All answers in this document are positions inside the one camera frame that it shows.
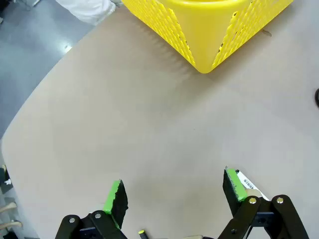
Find yellow plastic shopping basket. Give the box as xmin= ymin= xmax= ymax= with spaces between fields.
xmin=121 ymin=0 xmax=295 ymax=74

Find person in white hooded jacket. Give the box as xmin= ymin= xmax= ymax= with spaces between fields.
xmin=55 ymin=0 xmax=117 ymax=26

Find wooden stand legs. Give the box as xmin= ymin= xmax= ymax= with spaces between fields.
xmin=0 ymin=201 xmax=23 ymax=231

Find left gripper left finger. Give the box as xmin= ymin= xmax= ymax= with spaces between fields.
xmin=55 ymin=179 xmax=129 ymax=239

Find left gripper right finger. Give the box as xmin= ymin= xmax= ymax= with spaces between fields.
xmin=218 ymin=168 xmax=310 ymax=239

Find white pen with black cap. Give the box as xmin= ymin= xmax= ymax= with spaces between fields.
xmin=235 ymin=169 xmax=270 ymax=201

